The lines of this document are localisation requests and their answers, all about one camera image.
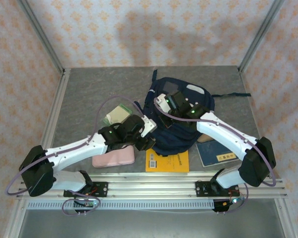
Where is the navy blue backpack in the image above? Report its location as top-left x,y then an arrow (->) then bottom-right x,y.
141,69 -> 251,157

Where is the green white notepad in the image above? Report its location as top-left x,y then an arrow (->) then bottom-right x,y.
103,104 -> 133,126

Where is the pink pencil case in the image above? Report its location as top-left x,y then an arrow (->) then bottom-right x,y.
92,145 -> 136,169

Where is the navy book with yellow label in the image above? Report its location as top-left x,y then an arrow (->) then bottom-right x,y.
195,140 -> 240,168

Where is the small circuit board green light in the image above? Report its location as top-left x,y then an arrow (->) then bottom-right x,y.
74,199 -> 101,209
213,197 -> 246,214

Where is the grey sheet metal panel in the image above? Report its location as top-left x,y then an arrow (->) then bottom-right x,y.
19,209 -> 286,238

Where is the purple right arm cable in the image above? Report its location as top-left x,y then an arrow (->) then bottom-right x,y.
153,97 -> 277,214

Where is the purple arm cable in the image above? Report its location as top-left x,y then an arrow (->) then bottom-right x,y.
5,96 -> 146,217
153,97 -> 277,214

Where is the aluminium table edge rail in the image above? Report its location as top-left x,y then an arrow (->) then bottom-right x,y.
29,169 -> 273,179

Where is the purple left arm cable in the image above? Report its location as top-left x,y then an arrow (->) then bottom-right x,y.
5,96 -> 146,217

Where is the wide aluminium base rail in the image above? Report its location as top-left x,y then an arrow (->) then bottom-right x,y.
16,179 -> 289,200

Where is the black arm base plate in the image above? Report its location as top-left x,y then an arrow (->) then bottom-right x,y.
195,180 -> 240,198
64,181 -> 109,198

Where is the white slotted cable duct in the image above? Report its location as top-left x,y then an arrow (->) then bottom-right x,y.
27,200 -> 216,210

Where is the aluminium side rail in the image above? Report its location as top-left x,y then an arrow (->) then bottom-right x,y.
29,68 -> 72,179

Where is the aluminium frame post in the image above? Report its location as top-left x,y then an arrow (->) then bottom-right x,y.
16,0 -> 66,75
238,0 -> 286,73

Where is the aluminium lower frame strut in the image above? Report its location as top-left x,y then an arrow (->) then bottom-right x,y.
275,198 -> 298,238
4,199 -> 28,238

